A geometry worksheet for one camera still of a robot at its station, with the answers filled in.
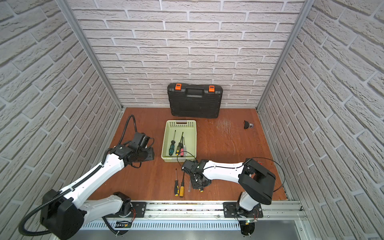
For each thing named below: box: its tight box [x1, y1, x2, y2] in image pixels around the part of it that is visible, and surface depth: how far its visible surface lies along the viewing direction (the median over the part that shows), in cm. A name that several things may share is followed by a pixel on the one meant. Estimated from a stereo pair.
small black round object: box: [243, 120, 254, 130], surface depth 109 cm
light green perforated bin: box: [161, 120, 197, 163], surface depth 103 cm
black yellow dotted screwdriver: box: [175, 131, 184, 156], surface depth 97 cm
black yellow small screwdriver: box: [174, 168, 179, 197], surface depth 81 cm
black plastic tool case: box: [167, 83, 223, 119], surface depth 97 cm
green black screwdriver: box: [168, 130, 176, 156], surface depth 96 cm
